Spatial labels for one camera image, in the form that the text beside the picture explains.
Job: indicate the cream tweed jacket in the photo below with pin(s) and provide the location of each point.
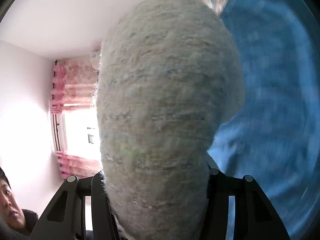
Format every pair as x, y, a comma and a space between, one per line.
162, 105

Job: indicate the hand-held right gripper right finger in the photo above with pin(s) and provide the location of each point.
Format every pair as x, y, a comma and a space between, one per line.
220, 192

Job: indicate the person's dark jacket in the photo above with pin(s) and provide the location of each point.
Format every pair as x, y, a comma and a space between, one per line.
30, 218

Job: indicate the window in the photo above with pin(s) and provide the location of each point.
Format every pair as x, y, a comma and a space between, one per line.
77, 130

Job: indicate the pink curtain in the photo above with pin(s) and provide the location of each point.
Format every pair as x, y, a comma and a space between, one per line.
72, 80

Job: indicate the blue striped bed sheet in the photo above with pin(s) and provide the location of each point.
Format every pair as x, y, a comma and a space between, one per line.
270, 92

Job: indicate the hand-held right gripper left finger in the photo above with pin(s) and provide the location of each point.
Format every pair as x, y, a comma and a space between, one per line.
98, 192

